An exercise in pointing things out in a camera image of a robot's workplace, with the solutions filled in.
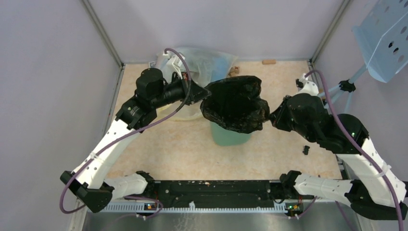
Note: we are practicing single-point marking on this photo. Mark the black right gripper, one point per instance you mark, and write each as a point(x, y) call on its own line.
point(276, 117)

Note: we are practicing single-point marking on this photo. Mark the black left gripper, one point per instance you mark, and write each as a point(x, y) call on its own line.
point(197, 93)

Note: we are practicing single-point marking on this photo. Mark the black trash bag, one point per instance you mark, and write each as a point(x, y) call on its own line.
point(235, 104)

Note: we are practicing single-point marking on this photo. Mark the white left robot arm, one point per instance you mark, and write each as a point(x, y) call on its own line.
point(88, 181)

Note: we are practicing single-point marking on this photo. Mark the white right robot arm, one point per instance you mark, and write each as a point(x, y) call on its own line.
point(376, 193)

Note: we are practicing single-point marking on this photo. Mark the green plastic trash bin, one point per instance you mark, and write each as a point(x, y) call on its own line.
point(223, 137)

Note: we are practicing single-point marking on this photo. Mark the small black clip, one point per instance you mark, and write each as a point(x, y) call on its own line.
point(306, 149)

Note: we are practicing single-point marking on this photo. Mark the small brown object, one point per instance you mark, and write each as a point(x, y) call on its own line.
point(234, 71)

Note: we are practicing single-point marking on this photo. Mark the light blue tripod stand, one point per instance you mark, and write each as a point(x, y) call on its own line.
point(345, 86)

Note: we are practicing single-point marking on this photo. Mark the small tan cork block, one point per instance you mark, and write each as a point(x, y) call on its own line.
point(269, 62)

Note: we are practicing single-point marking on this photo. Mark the light blue perforated stand tray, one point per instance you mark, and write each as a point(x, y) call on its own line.
point(382, 38)

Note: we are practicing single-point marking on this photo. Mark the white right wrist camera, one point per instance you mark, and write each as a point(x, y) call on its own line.
point(307, 86)

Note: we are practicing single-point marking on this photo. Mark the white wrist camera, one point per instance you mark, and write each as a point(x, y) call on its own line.
point(170, 64)
point(307, 86)

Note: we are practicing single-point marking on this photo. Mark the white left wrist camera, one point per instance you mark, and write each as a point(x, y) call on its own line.
point(170, 64)

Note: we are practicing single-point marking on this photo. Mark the white cable duct strip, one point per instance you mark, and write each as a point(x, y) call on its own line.
point(148, 208)

